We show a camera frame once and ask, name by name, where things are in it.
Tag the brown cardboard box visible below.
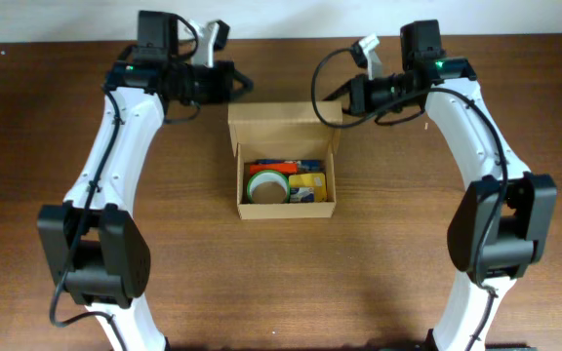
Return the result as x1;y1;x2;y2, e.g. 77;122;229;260
227;102;341;220

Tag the blue pen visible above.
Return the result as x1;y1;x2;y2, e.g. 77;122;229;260
255;159;298;165

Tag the blue white marker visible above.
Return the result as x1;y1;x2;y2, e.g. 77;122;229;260
297;160;324;173

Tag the yellow sticky note pad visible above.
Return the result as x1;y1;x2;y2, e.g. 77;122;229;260
289;173;328;202

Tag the green tape roll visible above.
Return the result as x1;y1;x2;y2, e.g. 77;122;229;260
247;170;290;205

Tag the white blue eraser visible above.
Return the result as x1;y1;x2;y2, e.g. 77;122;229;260
289;187;315;203

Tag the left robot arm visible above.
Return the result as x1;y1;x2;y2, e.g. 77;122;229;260
37;11;254;350

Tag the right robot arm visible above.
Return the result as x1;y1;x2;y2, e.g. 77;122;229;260
326;19;557;350

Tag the right black cable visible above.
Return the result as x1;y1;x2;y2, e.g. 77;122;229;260
309;46;510;351

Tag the black cable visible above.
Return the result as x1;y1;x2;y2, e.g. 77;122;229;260
48;12;203;351
309;46;510;351

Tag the left black cable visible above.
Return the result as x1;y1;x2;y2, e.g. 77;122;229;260
48;12;203;351

